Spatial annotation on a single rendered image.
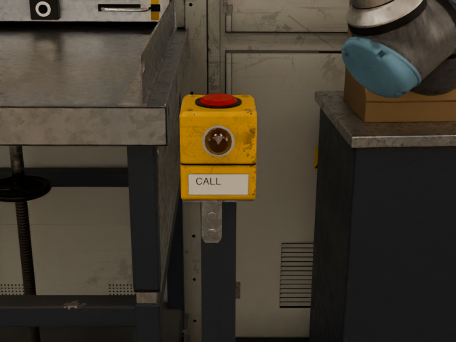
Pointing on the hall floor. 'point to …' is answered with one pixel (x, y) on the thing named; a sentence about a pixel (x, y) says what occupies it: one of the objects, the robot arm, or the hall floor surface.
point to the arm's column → (383, 243)
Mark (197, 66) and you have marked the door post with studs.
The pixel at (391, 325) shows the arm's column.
